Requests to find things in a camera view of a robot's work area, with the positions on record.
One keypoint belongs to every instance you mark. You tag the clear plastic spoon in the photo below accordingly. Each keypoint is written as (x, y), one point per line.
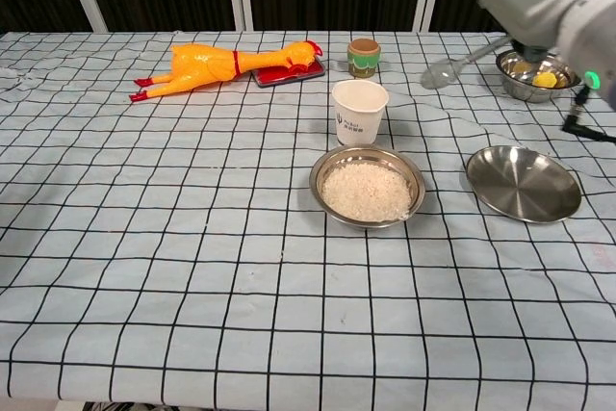
(440, 76)

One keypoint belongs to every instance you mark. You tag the steel bowl with yellow toy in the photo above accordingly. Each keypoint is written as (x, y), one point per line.
(520, 88)

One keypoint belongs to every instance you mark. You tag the small brown green jar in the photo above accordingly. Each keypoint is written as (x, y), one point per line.
(364, 62)

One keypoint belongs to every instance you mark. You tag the white paper cup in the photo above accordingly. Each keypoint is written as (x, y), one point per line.
(358, 122)

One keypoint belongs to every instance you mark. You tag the steel bowl holding rice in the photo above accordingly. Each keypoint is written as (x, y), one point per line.
(366, 156)

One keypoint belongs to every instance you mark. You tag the small yellow toy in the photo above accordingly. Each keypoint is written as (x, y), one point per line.
(545, 80)

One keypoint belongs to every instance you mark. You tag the shallow steel plate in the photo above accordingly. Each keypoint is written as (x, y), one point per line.
(524, 185)

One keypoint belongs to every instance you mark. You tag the red flat tin case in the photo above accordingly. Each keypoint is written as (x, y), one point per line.
(284, 77)

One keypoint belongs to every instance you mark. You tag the yellow rubber chicken toy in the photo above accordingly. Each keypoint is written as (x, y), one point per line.
(202, 67)

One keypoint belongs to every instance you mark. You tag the light blue checked tablecloth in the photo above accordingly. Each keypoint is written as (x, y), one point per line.
(192, 238)

